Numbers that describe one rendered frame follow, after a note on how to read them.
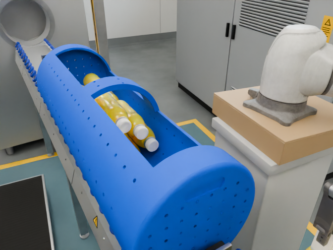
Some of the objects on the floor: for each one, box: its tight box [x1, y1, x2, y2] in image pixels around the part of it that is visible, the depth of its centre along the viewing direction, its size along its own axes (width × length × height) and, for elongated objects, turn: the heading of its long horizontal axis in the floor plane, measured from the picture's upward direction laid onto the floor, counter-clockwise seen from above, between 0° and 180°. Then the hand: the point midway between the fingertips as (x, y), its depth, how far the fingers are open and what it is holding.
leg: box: [34, 103, 55, 157], centre depth 239 cm, size 6×6×63 cm
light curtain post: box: [90, 0, 111, 71], centre depth 189 cm, size 6×6×170 cm
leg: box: [65, 173, 89, 239], centre depth 167 cm, size 6×6×63 cm
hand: (332, 235), depth 49 cm, fingers closed on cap, 4 cm apart
